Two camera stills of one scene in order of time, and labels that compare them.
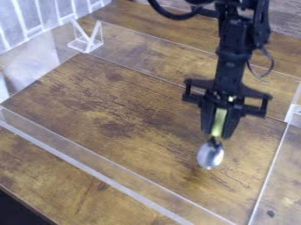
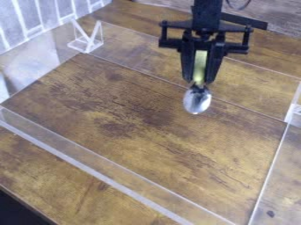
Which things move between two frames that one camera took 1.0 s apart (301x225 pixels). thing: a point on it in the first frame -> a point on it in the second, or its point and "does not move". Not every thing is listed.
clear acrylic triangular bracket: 86,42 does not move
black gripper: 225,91 -> 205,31
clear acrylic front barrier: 110,169 does not move
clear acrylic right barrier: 277,206 does not move
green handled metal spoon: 210,153 -> 198,98
